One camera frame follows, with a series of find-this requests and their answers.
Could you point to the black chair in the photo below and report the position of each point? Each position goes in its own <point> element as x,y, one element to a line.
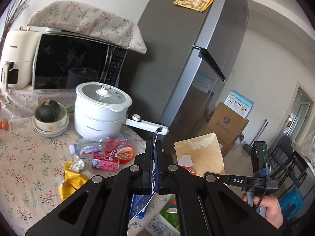
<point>292,169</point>

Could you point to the white electric cooking pot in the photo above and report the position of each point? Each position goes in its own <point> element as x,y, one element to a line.
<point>101,110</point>

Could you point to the cardboard box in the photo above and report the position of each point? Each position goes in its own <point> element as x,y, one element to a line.
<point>224,116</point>
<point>226,136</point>

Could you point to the white red blue bag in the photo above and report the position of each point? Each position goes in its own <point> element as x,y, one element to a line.
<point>200,155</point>

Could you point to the blue white printed box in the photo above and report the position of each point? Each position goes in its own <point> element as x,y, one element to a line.
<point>239,103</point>

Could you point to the floral tablecloth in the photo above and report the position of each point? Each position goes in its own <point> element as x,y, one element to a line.
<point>32,166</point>

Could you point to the person right hand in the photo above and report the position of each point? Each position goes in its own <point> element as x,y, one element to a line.
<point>273,210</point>

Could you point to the stacked white bowls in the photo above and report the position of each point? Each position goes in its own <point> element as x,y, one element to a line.
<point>54,128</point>

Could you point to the white trash bin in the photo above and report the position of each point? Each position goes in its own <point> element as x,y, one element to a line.
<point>159,226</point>

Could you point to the glass jar with oranges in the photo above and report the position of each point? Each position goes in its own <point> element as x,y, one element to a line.
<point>3,122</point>

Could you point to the blue plastic stool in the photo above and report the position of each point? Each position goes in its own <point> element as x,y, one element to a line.
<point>290,203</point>

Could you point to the broom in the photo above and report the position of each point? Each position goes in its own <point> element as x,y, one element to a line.
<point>248,147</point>

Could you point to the cream air fryer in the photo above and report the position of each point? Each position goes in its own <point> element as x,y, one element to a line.
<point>17,58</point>

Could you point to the black microwave oven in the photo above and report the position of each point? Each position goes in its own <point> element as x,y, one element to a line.
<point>64,60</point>

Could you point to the lower cardboard box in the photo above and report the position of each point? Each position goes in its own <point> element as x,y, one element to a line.
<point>226,136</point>

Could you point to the yellow wrapper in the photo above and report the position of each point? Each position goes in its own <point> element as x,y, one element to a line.
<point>71,181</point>

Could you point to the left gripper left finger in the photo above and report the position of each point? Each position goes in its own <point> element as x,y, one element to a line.
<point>101,206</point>

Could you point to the green snack bag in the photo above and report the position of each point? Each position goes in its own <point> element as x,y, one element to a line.
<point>170,214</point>

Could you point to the dark green pumpkin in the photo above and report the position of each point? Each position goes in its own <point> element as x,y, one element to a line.
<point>49,111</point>

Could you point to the white tissue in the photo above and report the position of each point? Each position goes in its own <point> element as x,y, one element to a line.
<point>77,164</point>

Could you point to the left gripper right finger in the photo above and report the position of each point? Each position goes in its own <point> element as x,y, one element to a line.
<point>207,208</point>

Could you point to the dried twigs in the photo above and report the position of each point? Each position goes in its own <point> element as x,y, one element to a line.
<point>15,9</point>

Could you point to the upper cardboard box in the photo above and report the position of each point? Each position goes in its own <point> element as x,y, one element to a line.
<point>224,116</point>

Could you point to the grey refrigerator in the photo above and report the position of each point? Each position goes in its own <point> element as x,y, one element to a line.
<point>189,57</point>

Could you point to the small blue packet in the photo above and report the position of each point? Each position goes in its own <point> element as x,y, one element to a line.
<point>140,202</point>

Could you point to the red instant noodle cup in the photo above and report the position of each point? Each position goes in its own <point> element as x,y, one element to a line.
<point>121,149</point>

